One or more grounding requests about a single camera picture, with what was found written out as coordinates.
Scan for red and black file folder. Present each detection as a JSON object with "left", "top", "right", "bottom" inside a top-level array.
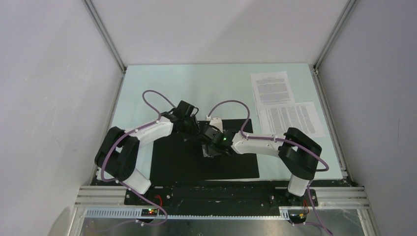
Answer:
[{"left": 149, "top": 134, "right": 260, "bottom": 185}]

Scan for printed paper sheet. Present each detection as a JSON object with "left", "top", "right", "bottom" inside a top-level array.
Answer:
[
  {"left": 251, "top": 71, "right": 295, "bottom": 107},
  {"left": 258, "top": 102, "right": 326, "bottom": 138}
]

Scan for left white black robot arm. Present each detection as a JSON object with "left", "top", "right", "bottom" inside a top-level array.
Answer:
[{"left": 94, "top": 100, "right": 199, "bottom": 205}]

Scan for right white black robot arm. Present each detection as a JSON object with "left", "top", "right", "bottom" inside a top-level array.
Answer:
[{"left": 198, "top": 124, "right": 322, "bottom": 206}]

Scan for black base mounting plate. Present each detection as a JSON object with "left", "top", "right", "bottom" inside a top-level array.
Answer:
[{"left": 144, "top": 180, "right": 318, "bottom": 217}]

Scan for left controller board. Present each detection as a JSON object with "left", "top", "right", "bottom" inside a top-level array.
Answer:
[{"left": 141, "top": 208, "right": 159, "bottom": 217}]

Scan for controller board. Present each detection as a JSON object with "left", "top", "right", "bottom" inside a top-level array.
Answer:
[
  {"left": 288, "top": 213, "right": 308, "bottom": 225},
  {"left": 141, "top": 208, "right": 159, "bottom": 217}
]

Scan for right controller board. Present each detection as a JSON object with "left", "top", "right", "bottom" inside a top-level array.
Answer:
[{"left": 288, "top": 213, "right": 308, "bottom": 225}]

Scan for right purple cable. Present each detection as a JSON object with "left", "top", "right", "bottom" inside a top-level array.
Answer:
[{"left": 207, "top": 100, "right": 333, "bottom": 236}]

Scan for purple cable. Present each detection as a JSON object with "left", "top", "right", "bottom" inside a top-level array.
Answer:
[
  {"left": 207, "top": 100, "right": 333, "bottom": 236},
  {"left": 100, "top": 90, "right": 177, "bottom": 227}
]

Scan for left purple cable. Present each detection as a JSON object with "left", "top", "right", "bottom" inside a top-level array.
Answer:
[{"left": 100, "top": 90, "right": 177, "bottom": 227}]

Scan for aluminium frame rail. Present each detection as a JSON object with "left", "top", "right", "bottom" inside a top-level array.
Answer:
[{"left": 75, "top": 186, "right": 370, "bottom": 219}]

